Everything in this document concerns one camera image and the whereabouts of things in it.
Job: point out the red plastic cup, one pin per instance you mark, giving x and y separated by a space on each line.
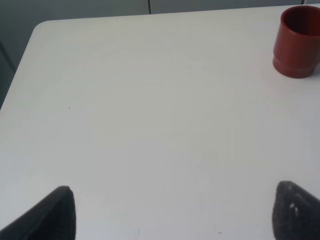
296 52

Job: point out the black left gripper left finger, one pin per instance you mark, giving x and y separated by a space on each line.
53 218

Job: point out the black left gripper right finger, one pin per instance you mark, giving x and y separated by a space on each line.
295 213

